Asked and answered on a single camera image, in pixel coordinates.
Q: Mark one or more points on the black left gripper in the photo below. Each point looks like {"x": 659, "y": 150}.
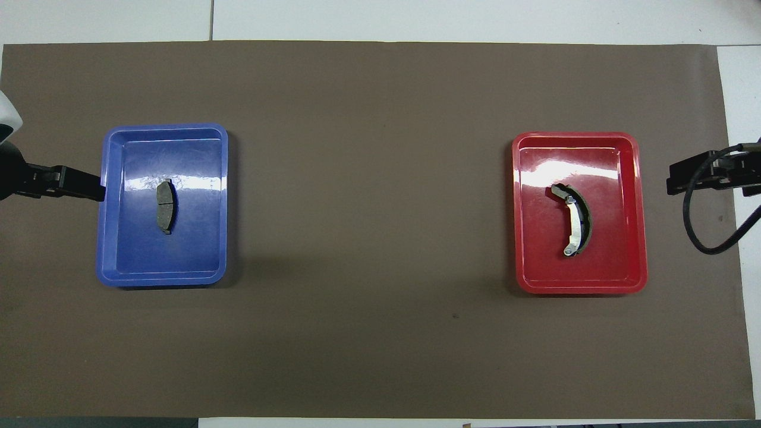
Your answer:
{"x": 44, "y": 180}

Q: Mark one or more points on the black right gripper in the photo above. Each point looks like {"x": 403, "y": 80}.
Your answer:
{"x": 722, "y": 172}

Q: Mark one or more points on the dark brake pad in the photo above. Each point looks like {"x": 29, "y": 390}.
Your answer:
{"x": 166, "y": 208}

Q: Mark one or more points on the curved metal brake shoe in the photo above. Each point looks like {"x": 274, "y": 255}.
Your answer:
{"x": 575, "y": 223}

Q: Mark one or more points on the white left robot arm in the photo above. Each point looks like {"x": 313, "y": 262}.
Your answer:
{"x": 9, "y": 169}

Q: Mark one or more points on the red plastic tray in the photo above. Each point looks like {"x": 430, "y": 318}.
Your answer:
{"x": 612, "y": 261}

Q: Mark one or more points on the blue plastic tray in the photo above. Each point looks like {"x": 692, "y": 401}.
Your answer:
{"x": 190, "y": 249}

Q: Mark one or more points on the brown table mat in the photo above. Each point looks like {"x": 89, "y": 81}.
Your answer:
{"x": 380, "y": 119}

